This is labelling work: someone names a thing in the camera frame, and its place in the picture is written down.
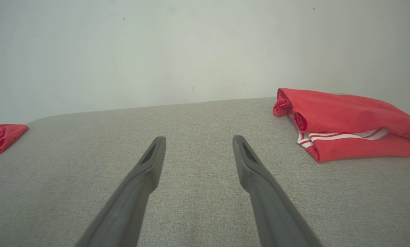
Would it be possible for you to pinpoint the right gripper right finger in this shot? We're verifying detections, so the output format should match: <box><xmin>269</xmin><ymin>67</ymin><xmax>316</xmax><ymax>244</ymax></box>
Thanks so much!
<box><xmin>232</xmin><ymin>135</ymin><xmax>324</xmax><ymax>247</ymax></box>

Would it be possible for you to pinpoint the red white striped garment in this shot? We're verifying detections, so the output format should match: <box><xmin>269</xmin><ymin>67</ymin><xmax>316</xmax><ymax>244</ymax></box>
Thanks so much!
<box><xmin>273</xmin><ymin>88</ymin><xmax>410</xmax><ymax>163</ymax></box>

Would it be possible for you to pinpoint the red garment white hem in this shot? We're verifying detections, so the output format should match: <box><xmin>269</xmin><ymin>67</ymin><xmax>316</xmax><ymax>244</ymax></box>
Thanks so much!
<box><xmin>0</xmin><ymin>124</ymin><xmax>29</xmax><ymax>162</ymax></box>

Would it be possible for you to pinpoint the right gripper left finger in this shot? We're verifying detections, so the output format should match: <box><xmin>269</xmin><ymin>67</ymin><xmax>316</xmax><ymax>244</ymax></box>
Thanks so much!
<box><xmin>75</xmin><ymin>136</ymin><xmax>167</xmax><ymax>247</ymax></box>

